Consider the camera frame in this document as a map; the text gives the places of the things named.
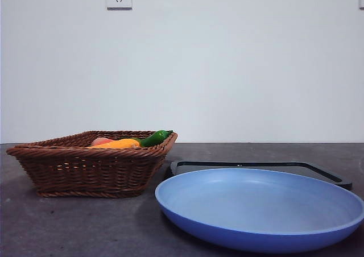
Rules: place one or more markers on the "green pepper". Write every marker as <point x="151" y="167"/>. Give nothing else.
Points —
<point x="155" y="137"/>

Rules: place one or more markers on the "black rectangular tray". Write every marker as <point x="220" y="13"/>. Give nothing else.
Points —
<point x="327" y="174"/>

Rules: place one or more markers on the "yellow corn cob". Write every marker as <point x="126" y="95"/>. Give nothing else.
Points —
<point x="119" y="144"/>

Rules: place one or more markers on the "brown wicker basket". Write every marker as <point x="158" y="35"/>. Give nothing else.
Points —
<point x="85" y="171"/>

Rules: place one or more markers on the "pink peach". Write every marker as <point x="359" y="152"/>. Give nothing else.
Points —
<point x="101" y="140"/>

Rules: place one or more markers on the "blue round plate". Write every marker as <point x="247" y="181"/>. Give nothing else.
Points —
<point x="256" y="211"/>

